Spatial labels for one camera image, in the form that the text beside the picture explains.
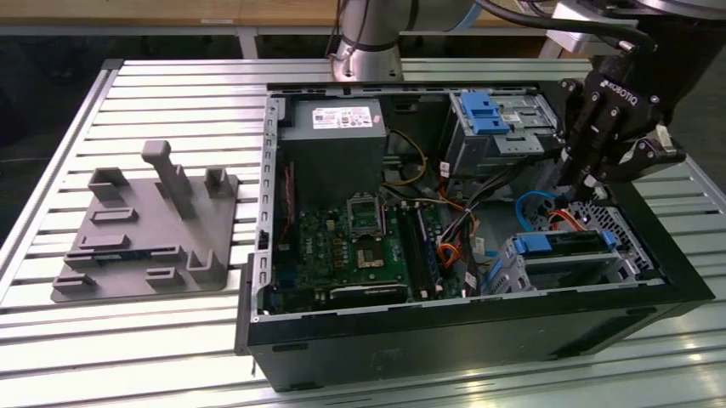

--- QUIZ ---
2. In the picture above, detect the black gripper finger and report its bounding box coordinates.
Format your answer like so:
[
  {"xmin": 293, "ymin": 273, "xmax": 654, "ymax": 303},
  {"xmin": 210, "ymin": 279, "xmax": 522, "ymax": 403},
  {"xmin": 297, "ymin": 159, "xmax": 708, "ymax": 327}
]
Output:
[
  {"xmin": 558, "ymin": 78, "xmax": 621, "ymax": 201},
  {"xmin": 584, "ymin": 126, "xmax": 688, "ymax": 189}
]

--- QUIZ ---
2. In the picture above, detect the blue data wire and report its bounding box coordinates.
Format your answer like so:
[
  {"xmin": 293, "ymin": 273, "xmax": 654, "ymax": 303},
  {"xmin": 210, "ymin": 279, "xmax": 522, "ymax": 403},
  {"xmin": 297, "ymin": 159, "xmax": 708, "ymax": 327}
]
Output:
[{"xmin": 514, "ymin": 190, "xmax": 572, "ymax": 234}]

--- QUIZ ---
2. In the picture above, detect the hard disk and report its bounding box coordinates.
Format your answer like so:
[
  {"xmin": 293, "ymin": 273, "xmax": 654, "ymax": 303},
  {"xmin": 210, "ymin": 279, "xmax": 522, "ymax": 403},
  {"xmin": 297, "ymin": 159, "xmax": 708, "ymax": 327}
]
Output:
[{"xmin": 512, "ymin": 229, "xmax": 618, "ymax": 257}]

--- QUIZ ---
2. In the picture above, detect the metal disk bay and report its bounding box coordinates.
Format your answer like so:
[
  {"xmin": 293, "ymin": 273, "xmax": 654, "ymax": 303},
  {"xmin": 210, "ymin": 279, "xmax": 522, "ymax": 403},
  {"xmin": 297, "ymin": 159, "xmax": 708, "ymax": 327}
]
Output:
[{"xmin": 498, "ymin": 229, "xmax": 669, "ymax": 297}]

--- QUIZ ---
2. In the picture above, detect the black RAM slot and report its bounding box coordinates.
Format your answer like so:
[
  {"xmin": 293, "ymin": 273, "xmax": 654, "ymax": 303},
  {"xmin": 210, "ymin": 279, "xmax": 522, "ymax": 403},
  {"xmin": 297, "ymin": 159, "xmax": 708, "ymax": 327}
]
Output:
[
  {"xmin": 419, "ymin": 204, "xmax": 450, "ymax": 294},
  {"xmin": 397, "ymin": 202, "xmax": 431, "ymax": 299},
  {"xmin": 413, "ymin": 203, "xmax": 443, "ymax": 297},
  {"xmin": 405, "ymin": 202, "xmax": 437, "ymax": 298}
]

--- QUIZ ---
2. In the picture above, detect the metal drive cage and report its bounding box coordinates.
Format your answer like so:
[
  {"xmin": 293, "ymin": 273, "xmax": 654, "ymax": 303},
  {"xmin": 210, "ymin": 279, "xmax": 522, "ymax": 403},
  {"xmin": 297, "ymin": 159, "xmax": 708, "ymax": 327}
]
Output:
[{"xmin": 447, "ymin": 91, "xmax": 569, "ymax": 165}]

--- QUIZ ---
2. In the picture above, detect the grey power supply box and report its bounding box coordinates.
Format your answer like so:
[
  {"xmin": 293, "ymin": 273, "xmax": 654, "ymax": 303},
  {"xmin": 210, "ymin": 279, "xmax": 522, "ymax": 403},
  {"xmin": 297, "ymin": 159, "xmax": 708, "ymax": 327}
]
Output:
[{"xmin": 279, "ymin": 98, "xmax": 390, "ymax": 206}]

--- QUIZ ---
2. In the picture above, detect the CPU socket with gold contacts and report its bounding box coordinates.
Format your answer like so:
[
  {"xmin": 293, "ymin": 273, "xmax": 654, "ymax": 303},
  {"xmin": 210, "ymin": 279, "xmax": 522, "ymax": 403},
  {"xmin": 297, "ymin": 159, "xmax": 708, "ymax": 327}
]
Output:
[{"xmin": 353, "ymin": 239, "xmax": 390, "ymax": 274}]

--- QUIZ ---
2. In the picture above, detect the black graphics card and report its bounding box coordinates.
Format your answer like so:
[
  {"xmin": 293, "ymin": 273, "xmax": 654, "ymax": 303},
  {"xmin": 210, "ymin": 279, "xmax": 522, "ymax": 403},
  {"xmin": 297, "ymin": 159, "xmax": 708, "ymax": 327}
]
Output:
[{"xmin": 327, "ymin": 282, "xmax": 409, "ymax": 305}]

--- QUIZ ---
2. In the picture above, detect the black open PC case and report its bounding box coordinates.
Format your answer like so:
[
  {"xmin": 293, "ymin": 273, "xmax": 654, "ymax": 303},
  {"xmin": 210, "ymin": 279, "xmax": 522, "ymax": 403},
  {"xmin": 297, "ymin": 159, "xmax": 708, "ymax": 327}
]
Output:
[{"xmin": 235, "ymin": 80, "xmax": 716, "ymax": 392}]

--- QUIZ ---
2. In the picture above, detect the green Dell motherboard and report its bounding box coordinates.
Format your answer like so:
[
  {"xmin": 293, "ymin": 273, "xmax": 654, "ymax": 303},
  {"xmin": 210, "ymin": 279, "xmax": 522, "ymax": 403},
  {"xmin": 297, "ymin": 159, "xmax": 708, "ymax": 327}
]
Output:
[{"xmin": 266, "ymin": 199, "xmax": 473, "ymax": 308}]

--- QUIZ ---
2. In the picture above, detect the grey parts rack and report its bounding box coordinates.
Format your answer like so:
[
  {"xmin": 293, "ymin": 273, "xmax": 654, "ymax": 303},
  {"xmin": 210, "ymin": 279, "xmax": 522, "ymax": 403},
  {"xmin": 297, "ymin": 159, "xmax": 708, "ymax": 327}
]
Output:
[{"xmin": 50, "ymin": 139, "xmax": 245, "ymax": 305}]

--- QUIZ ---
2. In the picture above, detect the blue plastic drive bracket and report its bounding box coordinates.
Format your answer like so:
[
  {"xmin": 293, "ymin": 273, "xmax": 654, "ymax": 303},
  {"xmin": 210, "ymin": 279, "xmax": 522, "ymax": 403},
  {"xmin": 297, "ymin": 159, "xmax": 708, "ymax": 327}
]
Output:
[{"xmin": 459, "ymin": 91, "xmax": 505, "ymax": 135}]

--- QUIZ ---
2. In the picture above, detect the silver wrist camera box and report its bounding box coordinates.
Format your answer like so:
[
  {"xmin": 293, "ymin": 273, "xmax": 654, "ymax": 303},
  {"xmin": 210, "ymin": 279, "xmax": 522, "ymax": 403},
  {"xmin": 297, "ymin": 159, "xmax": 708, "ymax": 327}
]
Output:
[{"xmin": 542, "ymin": 28, "xmax": 621, "ymax": 57}]

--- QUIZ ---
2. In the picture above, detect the thick black wrist cable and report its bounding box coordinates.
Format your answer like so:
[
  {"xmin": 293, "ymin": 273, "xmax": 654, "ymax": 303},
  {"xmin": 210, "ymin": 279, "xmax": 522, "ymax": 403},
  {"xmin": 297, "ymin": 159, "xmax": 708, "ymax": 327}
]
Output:
[{"xmin": 479, "ymin": 0, "xmax": 660, "ymax": 54}]

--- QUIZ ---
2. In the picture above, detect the black cable bundle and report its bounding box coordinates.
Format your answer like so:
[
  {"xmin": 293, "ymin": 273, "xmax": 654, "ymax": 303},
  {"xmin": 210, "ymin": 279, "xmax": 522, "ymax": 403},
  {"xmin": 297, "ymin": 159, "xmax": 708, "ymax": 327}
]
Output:
[{"xmin": 435, "ymin": 156, "xmax": 564, "ymax": 256}]

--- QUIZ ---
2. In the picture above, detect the yellow wire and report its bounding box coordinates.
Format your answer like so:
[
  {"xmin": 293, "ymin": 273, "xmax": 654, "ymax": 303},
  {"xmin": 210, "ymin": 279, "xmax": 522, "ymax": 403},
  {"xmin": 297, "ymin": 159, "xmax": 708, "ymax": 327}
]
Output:
[{"xmin": 382, "ymin": 129, "xmax": 427, "ymax": 189}]

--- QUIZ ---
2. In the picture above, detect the orange red wire bundle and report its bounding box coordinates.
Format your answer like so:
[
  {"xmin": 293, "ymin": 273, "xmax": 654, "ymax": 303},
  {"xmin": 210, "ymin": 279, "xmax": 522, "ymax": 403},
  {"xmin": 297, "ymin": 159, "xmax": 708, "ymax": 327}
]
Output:
[{"xmin": 438, "ymin": 241, "xmax": 465, "ymax": 272}]

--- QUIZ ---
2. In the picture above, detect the metal socket cover frame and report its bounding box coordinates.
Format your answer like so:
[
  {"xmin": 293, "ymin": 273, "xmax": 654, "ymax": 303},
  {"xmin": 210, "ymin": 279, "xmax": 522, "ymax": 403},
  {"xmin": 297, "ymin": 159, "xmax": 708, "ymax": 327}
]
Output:
[{"xmin": 345, "ymin": 193, "xmax": 390, "ymax": 239}]

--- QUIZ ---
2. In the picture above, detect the wooden desk metal frame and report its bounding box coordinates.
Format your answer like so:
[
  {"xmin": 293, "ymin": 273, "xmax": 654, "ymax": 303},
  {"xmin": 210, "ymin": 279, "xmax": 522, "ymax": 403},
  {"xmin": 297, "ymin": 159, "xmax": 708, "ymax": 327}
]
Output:
[{"xmin": 0, "ymin": 0, "xmax": 569, "ymax": 60}]

